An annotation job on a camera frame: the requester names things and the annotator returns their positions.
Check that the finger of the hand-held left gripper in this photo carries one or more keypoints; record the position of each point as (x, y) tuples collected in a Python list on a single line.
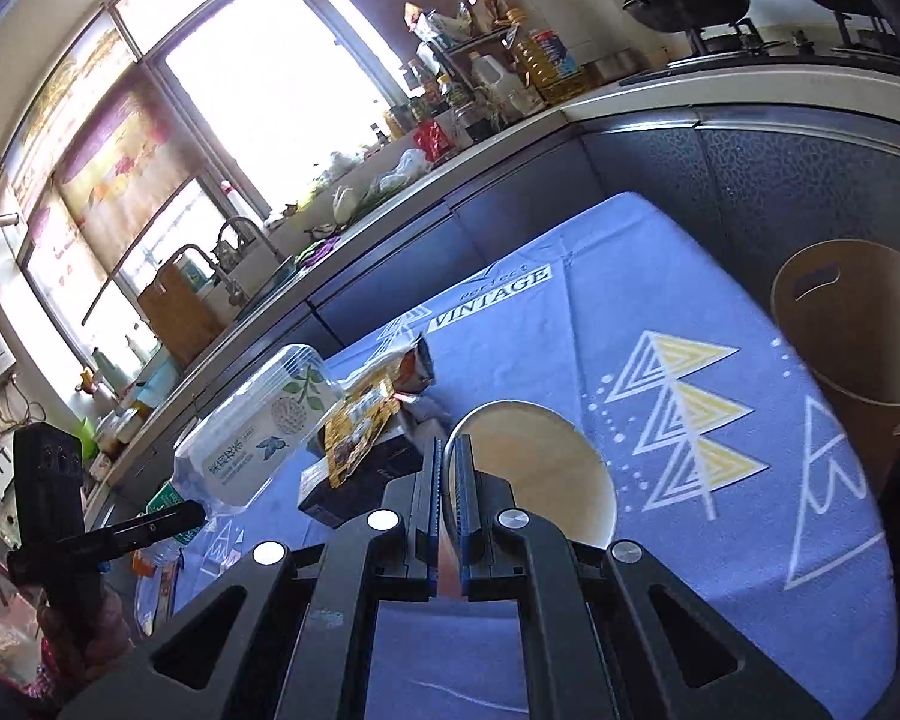
[(150, 525)]

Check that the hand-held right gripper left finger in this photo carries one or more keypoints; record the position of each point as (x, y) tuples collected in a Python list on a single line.
[(431, 495)]

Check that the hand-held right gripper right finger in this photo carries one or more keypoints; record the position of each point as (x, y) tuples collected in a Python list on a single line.
[(465, 495)]

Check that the pink paper cup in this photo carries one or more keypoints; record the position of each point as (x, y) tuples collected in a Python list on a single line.
[(540, 465)]

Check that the clear plastic bottle green label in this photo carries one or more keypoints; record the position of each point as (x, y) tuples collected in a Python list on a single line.
[(262, 427)]

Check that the brown paper bin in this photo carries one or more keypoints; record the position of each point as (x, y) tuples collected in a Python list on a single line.
[(847, 345)]

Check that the person's left hand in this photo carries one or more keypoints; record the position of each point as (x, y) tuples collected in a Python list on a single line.
[(112, 622)]

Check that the small clear jar green label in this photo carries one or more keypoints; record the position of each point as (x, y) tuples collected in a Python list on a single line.
[(166, 510)]

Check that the black white small box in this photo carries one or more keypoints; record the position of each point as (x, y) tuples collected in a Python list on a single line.
[(375, 484)]

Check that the yellow snack packet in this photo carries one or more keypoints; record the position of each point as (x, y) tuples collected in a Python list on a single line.
[(356, 420)]

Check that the orange yellow small packet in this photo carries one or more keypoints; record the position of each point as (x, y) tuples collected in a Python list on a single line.
[(371, 388)]

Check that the wooden cutting board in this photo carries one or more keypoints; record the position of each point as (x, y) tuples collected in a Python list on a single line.
[(180, 315)]

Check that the blue printed tablecloth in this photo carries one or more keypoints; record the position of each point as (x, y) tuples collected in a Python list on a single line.
[(645, 300)]

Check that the purple cloth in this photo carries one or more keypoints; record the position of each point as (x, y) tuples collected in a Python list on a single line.
[(319, 249)]

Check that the steel kitchen faucet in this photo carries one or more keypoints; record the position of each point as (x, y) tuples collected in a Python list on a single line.
[(259, 236), (202, 259)]

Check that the white plastic bag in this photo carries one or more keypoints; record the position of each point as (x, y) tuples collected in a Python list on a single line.
[(345, 202)]

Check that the clear plastic bag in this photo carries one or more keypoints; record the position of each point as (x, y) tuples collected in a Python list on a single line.
[(394, 176)]

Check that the printed window blind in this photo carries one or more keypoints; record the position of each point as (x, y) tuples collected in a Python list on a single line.
[(120, 157)]

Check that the white bottle red cap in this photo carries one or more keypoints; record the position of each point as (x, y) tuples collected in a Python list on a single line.
[(236, 201)]

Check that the red plastic bag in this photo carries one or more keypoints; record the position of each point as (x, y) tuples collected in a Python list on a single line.
[(431, 139)]

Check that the grey kitchen counter cabinets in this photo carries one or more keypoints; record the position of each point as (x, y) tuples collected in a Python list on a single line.
[(645, 150)]

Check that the white plastic jug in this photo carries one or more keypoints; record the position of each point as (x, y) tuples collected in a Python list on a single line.
[(487, 79)]

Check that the yellow cooking oil bottle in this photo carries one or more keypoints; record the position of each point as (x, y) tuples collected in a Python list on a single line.
[(544, 56)]

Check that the gas stove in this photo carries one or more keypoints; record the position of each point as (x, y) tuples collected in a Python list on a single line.
[(757, 49)]

